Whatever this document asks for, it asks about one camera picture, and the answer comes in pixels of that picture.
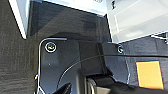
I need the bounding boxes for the thin grey robot cable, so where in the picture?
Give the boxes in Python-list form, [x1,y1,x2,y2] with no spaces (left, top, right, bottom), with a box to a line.
[57,53,168,94]

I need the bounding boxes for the silver base bolt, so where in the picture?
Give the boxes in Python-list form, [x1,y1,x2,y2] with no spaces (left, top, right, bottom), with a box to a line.
[116,45,125,55]
[45,42,57,53]

